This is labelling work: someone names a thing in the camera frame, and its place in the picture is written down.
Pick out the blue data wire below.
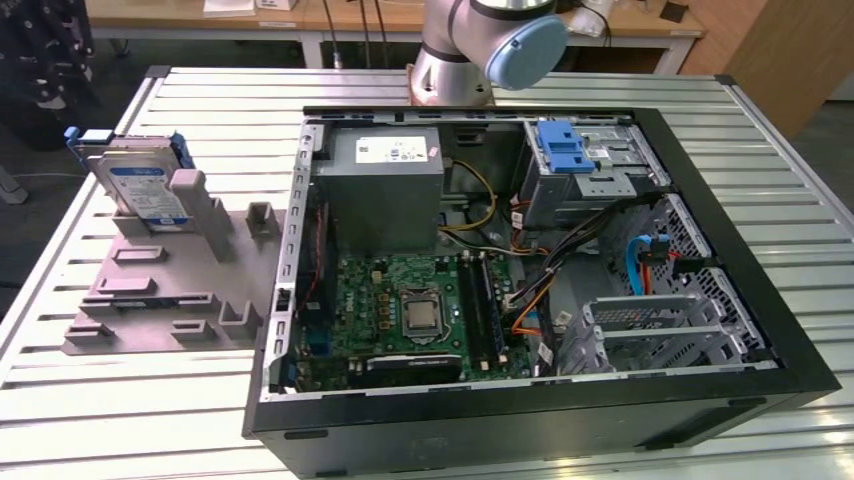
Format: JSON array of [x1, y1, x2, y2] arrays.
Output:
[[624, 233, 671, 296]]

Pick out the hard disk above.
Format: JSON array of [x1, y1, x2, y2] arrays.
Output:
[[64, 127, 195, 234]]

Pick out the grey power supply unit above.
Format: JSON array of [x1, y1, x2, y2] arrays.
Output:
[[312, 125, 447, 256]]

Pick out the CPU socket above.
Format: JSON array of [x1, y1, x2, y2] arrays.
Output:
[[396, 287, 449, 347]]

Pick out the silver CPU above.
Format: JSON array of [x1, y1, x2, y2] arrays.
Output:
[[403, 298, 441, 331]]

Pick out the green motherboard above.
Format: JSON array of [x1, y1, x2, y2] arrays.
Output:
[[292, 249, 542, 391]]

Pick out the dark RAM stick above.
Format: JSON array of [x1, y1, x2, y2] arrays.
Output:
[[476, 254, 508, 366]]

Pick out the metal optical drive cage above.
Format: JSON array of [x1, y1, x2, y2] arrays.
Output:
[[519, 118, 672, 234]]

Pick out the black graphics card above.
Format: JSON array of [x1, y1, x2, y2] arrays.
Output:
[[349, 352, 463, 389]]

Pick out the blue plastic drive latch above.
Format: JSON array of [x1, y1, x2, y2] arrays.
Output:
[[535, 121, 596, 175]]

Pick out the black open PC case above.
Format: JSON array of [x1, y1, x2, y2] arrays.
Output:
[[239, 104, 843, 479]]

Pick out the grey parts rack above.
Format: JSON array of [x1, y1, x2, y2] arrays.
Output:
[[60, 168, 288, 355]]

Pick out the white items on desk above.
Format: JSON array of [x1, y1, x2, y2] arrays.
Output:
[[571, 0, 612, 37]]

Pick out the grey table foot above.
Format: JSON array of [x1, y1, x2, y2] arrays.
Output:
[[0, 164, 29, 205]]

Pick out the wooden cabinet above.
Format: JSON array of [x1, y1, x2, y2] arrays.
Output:
[[683, 0, 854, 139]]

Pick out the person in dark patterned clothes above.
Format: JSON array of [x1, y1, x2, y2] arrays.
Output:
[[0, 0, 96, 151]]

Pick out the multicoloured power wires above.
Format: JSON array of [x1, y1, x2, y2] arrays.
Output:
[[439, 234, 555, 259]]

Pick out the yellow wire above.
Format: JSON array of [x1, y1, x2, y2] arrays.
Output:
[[437, 158, 500, 234]]

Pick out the black cable bundle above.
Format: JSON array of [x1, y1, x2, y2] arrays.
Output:
[[510, 197, 662, 314]]

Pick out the orange data wire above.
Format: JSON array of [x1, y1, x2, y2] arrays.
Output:
[[510, 307, 543, 337]]

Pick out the thin cable with plug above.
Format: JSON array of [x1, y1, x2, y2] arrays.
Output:
[[321, 0, 345, 70]]

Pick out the orange power wire black plug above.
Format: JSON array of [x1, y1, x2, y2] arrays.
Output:
[[636, 252, 712, 296]]

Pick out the wooden desk white frame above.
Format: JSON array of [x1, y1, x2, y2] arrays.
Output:
[[85, 0, 708, 76]]

